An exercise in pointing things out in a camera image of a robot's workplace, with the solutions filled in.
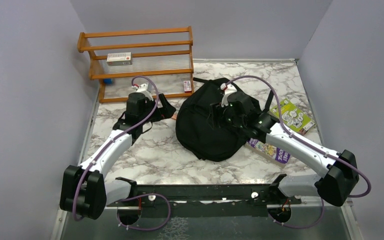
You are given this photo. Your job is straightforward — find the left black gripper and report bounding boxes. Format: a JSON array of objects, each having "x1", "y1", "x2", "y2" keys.
[{"x1": 139, "y1": 93, "x2": 176, "y2": 125}]

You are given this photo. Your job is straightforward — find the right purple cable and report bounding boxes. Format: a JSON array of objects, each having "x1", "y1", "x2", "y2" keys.
[{"x1": 220, "y1": 75, "x2": 372, "y2": 230}]

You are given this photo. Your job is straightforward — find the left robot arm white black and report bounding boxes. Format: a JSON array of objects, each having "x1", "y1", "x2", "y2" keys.
[{"x1": 59, "y1": 92, "x2": 176, "y2": 221}]

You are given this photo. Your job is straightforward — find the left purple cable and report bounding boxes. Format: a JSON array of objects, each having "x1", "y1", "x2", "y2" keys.
[{"x1": 72, "y1": 75, "x2": 172, "y2": 232}]

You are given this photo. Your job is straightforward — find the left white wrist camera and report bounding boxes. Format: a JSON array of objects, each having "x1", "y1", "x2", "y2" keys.
[{"x1": 131, "y1": 83, "x2": 154, "y2": 101}]

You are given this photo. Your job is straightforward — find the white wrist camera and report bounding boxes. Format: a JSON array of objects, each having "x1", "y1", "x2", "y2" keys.
[
  {"x1": 131, "y1": 83, "x2": 154, "y2": 101},
  {"x1": 220, "y1": 83, "x2": 238, "y2": 107}
]

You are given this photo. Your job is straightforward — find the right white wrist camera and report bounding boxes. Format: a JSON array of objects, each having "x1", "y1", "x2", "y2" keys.
[{"x1": 220, "y1": 83, "x2": 238, "y2": 107}]

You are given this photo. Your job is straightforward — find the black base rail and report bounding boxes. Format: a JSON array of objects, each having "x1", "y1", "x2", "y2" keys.
[{"x1": 109, "y1": 183, "x2": 301, "y2": 218}]

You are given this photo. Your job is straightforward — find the black student backpack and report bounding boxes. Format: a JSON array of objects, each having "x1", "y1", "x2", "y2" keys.
[{"x1": 175, "y1": 77, "x2": 279, "y2": 162}]

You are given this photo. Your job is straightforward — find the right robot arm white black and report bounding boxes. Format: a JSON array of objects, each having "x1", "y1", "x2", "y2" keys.
[{"x1": 208, "y1": 92, "x2": 359, "y2": 207}]

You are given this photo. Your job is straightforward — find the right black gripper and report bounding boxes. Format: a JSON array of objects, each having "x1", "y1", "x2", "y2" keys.
[{"x1": 207, "y1": 100, "x2": 246, "y2": 130}]

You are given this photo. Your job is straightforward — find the small red white box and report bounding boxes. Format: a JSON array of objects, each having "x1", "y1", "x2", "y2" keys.
[{"x1": 183, "y1": 80, "x2": 192, "y2": 93}]

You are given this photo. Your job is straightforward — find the blue object under shelf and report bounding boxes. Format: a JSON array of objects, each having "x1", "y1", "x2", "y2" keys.
[{"x1": 103, "y1": 78, "x2": 113, "y2": 85}]

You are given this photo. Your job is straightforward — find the purple cable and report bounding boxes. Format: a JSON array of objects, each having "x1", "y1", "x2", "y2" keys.
[
  {"x1": 72, "y1": 75, "x2": 172, "y2": 232},
  {"x1": 220, "y1": 75, "x2": 372, "y2": 230}
]

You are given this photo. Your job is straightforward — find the white red box on shelf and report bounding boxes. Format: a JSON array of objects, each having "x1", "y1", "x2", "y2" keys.
[{"x1": 106, "y1": 52, "x2": 132, "y2": 66}]

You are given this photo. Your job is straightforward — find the wooden shelf rack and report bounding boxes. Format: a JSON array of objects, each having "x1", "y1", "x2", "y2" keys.
[{"x1": 77, "y1": 26, "x2": 196, "y2": 104}]

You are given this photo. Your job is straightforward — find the green comic book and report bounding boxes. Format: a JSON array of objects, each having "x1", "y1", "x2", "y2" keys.
[{"x1": 280, "y1": 98, "x2": 316, "y2": 136}]

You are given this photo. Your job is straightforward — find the purple treehouse book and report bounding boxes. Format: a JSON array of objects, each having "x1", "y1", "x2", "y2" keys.
[{"x1": 244, "y1": 138, "x2": 291, "y2": 168}]

